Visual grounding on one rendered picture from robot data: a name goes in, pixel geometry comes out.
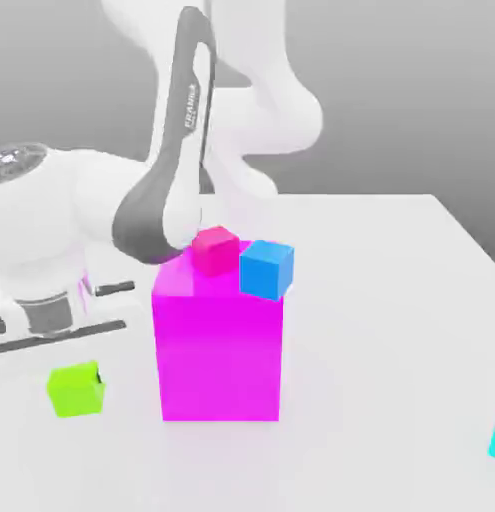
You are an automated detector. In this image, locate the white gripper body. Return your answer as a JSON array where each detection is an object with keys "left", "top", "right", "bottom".
[{"left": 0, "top": 315, "right": 147, "bottom": 367}]

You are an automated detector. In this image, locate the small green cube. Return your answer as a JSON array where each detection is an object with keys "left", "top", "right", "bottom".
[{"left": 45, "top": 360, "right": 107, "bottom": 419}]

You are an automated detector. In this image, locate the small pink cube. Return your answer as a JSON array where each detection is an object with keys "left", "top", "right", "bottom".
[{"left": 191, "top": 225, "right": 241, "bottom": 278}]

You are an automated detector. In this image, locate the small blue cube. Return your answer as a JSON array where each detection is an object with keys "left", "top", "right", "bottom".
[{"left": 238, "top": 239, "right": 296, "bottom": 302}]

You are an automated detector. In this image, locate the large magenta box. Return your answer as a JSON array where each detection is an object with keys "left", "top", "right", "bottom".
[{"left": 151, "top": 238, "right": 285, "bottom": 423}]

